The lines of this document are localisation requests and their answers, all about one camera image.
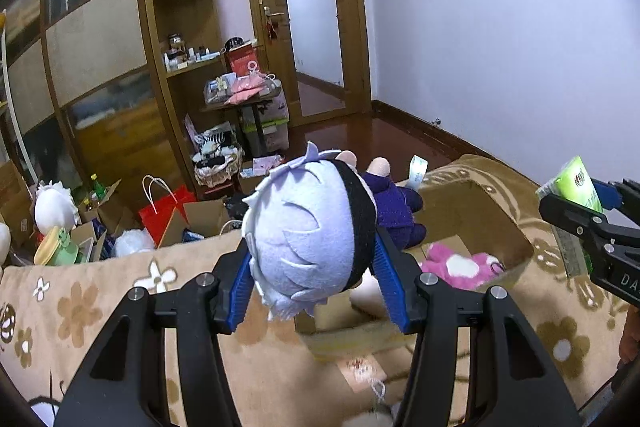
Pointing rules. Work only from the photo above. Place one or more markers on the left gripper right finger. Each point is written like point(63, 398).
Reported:
point(512, 379)

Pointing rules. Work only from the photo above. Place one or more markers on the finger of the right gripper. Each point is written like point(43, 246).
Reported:
point(575, 211)
point(621, 196)

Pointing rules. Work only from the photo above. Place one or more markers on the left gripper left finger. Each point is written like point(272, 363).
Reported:
point(122, 381)

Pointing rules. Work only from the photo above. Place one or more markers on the green tissue pack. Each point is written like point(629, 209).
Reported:
point(573, 183)

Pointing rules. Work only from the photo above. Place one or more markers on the white fluffy duck keychain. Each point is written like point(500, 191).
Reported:
point(381, 414)

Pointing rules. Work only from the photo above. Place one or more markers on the white-haired plush doll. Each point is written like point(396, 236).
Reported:
point(310, 226)

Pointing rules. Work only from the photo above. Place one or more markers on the person's hand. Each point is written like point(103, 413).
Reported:
point(630, 340)

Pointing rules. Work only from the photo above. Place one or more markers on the brown floral blanket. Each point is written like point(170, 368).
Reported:
point(50, 317)

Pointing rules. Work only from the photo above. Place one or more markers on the pink plush toy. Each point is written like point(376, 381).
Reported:
point(460, 271)

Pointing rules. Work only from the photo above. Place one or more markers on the green frog toy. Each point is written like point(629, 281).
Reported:
point(56, 249)

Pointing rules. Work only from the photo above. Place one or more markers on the red paper bag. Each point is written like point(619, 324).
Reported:
point(156, 215)

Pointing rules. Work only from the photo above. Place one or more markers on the white round plush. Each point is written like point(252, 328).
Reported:
point(55, 207)

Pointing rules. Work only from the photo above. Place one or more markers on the green bottle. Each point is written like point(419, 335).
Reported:
point(98, 188)

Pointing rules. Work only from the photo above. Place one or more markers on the small cardboard box with papers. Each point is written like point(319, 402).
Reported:
point(252, 172)

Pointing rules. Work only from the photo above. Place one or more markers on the basket of clothes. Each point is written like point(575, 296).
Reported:
point(218, 155)

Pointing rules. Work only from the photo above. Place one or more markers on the wooden wardrobe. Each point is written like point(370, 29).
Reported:
point(85, 99)

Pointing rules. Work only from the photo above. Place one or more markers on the white storage box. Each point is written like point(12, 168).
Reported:
point(277, 134)

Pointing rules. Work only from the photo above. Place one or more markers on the small black side table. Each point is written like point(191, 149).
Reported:
point(252, 116)

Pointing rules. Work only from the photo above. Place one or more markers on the pink clothes pile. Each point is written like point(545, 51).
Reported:
point(246, 87)

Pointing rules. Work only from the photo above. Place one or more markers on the red gift bag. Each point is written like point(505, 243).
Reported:
point(243, 60)

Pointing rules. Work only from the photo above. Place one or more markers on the wooden door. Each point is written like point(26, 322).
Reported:
point(319, 51)

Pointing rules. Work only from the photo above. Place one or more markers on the wooden corner shelf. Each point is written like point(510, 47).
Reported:
point(182, 44)

